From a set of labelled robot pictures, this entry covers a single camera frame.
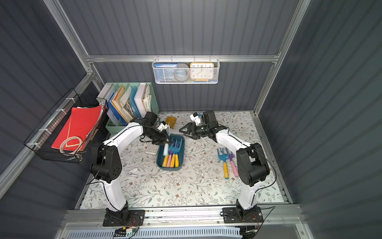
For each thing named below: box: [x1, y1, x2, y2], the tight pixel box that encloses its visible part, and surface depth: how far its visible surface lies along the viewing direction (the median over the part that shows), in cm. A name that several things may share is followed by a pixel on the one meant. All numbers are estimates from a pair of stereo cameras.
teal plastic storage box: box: [156, 133, 186, 171], surface depth 93 cm
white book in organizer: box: [134, 82, 147, 119], surface depth 98 cm
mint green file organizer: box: [96, 82, 160, 135], surface depth 101 cm
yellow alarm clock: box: [190, 62, 215, 82], surface depth 90 cm
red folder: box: [51, 105, 103, 151], surface depth 74 cm
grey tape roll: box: [173, 63, 191, 82], surface depth 89 cm
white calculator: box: [145, 141, 160, 155], surface depth 99 cm
